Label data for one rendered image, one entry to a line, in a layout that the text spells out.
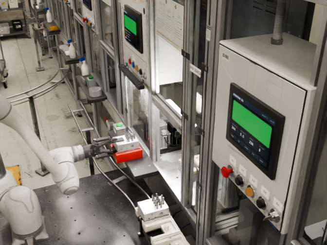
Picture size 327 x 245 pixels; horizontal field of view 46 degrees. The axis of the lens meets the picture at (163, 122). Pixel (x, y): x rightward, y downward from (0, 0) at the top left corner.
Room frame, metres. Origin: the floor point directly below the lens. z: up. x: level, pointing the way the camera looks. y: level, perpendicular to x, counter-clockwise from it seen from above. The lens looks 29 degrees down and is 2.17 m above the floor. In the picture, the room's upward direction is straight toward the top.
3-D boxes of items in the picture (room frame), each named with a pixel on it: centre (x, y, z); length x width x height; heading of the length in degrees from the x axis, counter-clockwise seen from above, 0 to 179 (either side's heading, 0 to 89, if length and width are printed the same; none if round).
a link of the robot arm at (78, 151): (1.80, 0.47, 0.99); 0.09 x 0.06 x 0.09; 23
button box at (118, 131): (2.06, 0.26, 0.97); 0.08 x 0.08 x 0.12; 23
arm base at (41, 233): (1.50, 0.71, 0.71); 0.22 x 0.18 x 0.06; 23
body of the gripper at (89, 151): (1.83, 0.40, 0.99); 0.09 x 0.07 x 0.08; 113
